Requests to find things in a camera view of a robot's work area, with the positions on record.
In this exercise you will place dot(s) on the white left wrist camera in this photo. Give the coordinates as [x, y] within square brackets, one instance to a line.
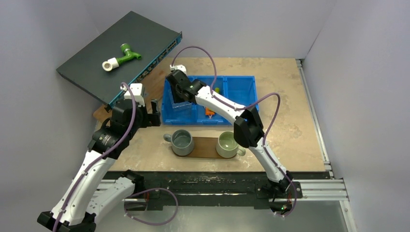
[137, 90]

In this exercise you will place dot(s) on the dark network switch box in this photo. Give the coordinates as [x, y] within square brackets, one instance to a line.
[146, 37]

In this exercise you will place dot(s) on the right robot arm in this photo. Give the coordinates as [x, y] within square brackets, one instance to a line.
[248, 127]

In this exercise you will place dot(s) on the brown oval wooden tray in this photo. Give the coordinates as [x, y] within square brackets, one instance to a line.
[204, 148]

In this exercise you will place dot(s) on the wooden board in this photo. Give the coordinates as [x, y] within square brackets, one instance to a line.
[154, 86]

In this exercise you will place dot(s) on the green white pipe fitting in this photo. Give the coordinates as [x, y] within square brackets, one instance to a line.
[114, 63]

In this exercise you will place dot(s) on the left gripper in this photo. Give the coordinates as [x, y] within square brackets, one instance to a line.
[150, 119]

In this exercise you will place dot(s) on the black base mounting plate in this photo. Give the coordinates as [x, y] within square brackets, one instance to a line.
[236, 189]

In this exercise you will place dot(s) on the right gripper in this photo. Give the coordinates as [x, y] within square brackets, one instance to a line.
[175, 84]

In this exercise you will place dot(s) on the grey mug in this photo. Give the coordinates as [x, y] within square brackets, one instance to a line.
[182, 143]

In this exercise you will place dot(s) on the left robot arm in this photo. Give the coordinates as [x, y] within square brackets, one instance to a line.
[78, 211]

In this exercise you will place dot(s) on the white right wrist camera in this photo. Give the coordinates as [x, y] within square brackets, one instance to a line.
[179, 67]

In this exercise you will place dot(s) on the blue divided plastic bin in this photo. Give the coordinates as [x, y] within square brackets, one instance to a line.
[236, 92]

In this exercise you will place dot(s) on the clear plastic blister pack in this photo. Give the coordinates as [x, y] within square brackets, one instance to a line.
[176, 107]

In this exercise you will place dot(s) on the light green mug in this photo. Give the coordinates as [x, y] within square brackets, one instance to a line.
[227, 147]

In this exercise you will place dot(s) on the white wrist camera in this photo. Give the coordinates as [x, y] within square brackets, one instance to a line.
[137, 90]
[179, 67]

